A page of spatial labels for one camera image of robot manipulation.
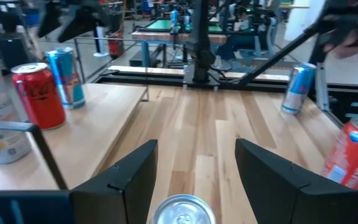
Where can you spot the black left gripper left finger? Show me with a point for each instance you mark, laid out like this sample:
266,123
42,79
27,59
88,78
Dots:
120,199

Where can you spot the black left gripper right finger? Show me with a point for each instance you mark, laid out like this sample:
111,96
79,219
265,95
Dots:
275,199

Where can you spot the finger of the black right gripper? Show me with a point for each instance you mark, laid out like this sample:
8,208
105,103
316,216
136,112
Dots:
50,18
81,25

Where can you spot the blue silver Red Bull can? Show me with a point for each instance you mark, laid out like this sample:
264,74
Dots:
65,81
298,90

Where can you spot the orange Fanta can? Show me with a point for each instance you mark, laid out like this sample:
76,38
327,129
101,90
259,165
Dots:
353,155
183,211

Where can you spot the red Coca-Cola can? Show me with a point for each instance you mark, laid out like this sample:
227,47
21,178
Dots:
39,99

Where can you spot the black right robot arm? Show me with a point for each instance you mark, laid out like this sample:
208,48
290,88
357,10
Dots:
200,40

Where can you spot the red black portable box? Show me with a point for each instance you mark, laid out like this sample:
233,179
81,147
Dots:
116,46

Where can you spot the green-topped wooden table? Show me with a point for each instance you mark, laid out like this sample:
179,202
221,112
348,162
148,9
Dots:
163,36

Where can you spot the person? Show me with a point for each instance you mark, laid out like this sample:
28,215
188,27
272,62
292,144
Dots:
235,46

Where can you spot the person's hand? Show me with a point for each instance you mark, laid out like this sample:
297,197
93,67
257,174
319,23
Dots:
353,46

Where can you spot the white floor post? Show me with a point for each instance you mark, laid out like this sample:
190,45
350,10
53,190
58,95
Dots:
99,40

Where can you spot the black table frame rail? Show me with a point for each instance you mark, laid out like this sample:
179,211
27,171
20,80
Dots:
166,80

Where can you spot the black diagonal frame strut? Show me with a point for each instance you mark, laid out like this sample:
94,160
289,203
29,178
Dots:
275,56

